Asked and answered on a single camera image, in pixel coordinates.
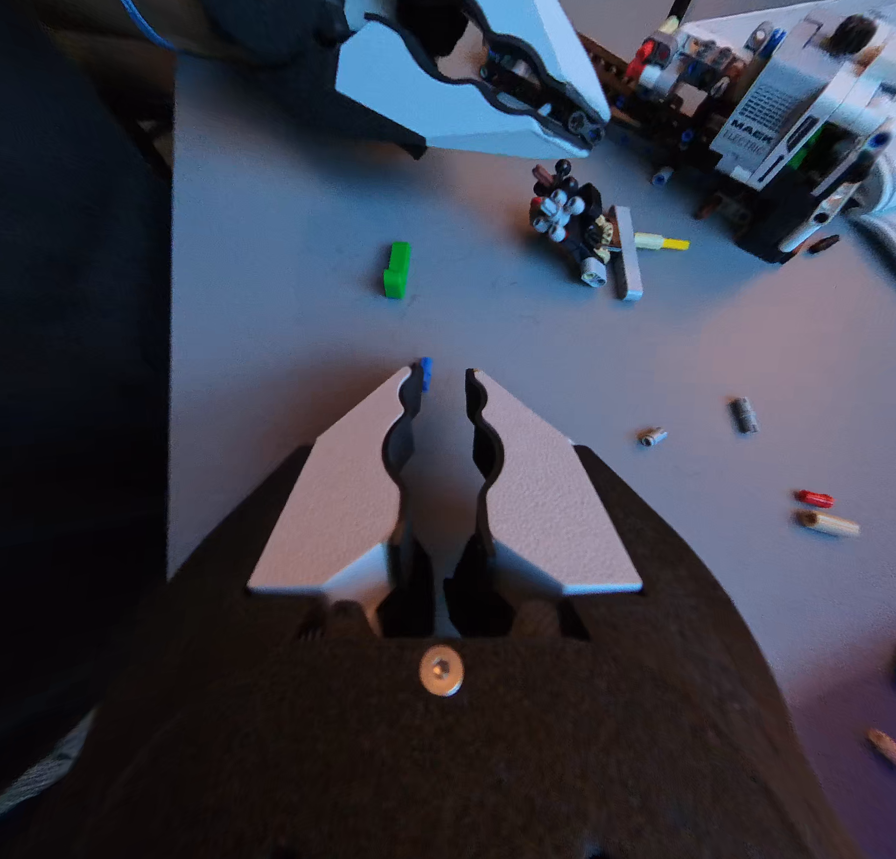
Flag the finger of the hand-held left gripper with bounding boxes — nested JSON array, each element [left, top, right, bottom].
[[378, 0, 612, 132], [335, 13, 604, 160]]

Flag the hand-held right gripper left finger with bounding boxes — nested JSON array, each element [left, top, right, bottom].
[[247, 365, 425, 637]]

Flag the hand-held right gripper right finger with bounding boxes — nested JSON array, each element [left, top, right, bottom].
[[464, 369, 644, 599]]

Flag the lego truck model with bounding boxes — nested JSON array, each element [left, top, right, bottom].
[[483, 0, 896, 266]]

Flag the person's left forearm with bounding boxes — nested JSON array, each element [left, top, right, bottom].
[[42, 0, 211, 62]]

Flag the green lego piece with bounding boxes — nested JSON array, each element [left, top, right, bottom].
[[382, 241, 411, 300]]

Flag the small black lego subassembly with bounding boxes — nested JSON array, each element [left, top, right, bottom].
[[528, 160, 692, 303]]

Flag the tan lego pin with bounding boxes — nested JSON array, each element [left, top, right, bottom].
[[794, 509, 861, 539]]

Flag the blue wristband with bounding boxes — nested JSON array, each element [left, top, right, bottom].
[[101, 0, 176, 53]]

